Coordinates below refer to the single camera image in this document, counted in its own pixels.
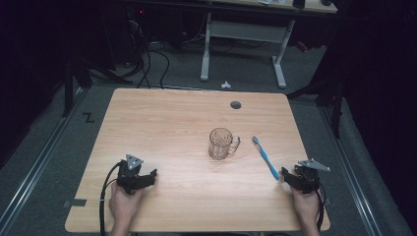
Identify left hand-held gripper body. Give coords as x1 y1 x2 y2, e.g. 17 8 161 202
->
115 153 148 196

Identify black zigzag floor tape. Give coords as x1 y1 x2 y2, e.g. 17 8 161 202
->
81 111 96 125

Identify clear glass mug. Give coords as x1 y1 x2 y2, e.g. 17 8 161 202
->
208 127 242 161

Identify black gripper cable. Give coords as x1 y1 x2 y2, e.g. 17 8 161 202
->
98 160 125 236
314 182 327 233

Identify black floor cables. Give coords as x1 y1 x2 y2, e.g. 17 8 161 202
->
135 38 171 90

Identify black metal stand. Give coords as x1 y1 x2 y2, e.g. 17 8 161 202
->
286 76 346 140
61 53 94 119

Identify metal floor rail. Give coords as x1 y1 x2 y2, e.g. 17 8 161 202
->
0 88 89 236
318 105 384 236

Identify small red floor object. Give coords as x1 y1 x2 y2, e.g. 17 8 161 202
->
295 40 310 54

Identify black computer tower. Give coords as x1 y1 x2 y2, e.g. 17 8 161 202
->
125 3 149 68

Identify blue toothbrush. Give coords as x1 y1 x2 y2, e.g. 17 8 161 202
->
252 135 281 181

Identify white-legged wooden desk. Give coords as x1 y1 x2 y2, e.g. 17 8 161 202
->
199 0 338 89

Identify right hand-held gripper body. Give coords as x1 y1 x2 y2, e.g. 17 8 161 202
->
292 158 331 195

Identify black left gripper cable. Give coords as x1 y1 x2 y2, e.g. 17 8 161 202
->
98 160 125 236

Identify person's left hand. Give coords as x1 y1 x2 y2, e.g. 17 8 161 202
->
108 181 146 228

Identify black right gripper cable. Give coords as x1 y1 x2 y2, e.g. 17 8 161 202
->
314 182 327 233

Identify person's right hand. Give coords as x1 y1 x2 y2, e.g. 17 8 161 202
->
289 185 322 225

